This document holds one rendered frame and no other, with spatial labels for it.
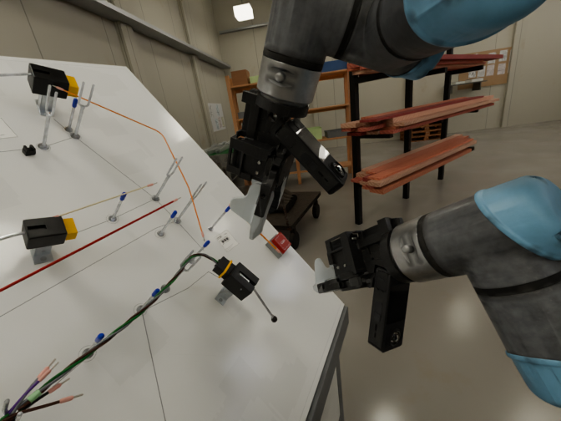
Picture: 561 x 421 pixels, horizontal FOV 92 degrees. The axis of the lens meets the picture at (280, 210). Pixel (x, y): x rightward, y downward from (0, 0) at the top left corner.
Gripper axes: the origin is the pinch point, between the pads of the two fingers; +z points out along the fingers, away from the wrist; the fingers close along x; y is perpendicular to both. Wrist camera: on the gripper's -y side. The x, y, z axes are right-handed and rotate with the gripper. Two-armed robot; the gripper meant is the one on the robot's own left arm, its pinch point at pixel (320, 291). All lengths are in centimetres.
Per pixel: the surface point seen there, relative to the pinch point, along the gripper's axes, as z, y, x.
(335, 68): 206, 380, -285
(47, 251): 12.0, 12.7, 42.5
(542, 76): 96, 522, -1059
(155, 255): 17.2, 12.5, 26.2
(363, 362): 97, -40, -93
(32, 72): 11, 48, 48
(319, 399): 16.5, -21.7, -6.0
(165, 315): 14.5, 0.5, 24.9
